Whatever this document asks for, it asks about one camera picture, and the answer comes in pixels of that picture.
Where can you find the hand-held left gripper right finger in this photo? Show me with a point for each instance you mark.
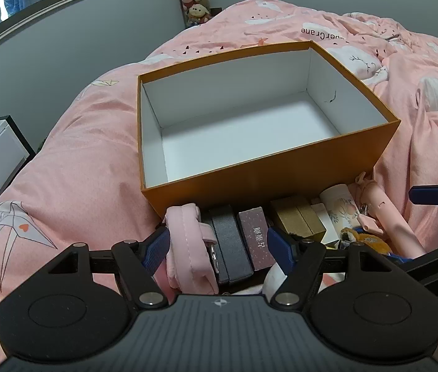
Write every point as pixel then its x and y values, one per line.
pixel 281 248

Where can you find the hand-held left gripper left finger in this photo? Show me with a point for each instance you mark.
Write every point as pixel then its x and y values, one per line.
pixel 157 248

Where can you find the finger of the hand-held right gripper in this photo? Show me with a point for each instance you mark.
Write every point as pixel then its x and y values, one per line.
pixel 436 257
pixel 432 195

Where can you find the maroon rectangular box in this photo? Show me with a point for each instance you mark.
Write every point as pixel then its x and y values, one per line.
pixel 255 236

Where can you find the gold cardboard box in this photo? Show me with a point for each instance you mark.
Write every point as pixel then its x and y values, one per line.
pixel 313 223
pixel 286 217

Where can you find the pink fabric pouch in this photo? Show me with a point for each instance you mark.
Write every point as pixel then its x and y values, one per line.
pixel 188 236

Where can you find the black rectangular box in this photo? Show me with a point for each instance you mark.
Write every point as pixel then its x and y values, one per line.
pixel 230 240

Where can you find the white small bottle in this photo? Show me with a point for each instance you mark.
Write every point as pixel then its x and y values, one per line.
pixel 329 226

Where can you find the orange cardboard box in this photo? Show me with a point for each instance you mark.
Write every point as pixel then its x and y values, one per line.
pixel 261 178

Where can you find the white tumbler with peach print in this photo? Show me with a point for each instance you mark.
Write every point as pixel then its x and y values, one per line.
pixel 339 201

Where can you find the yellow plush toy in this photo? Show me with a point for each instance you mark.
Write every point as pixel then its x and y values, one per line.
pixel 370 242

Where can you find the pink printed blanket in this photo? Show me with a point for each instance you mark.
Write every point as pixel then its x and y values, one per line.
pixel 87 143

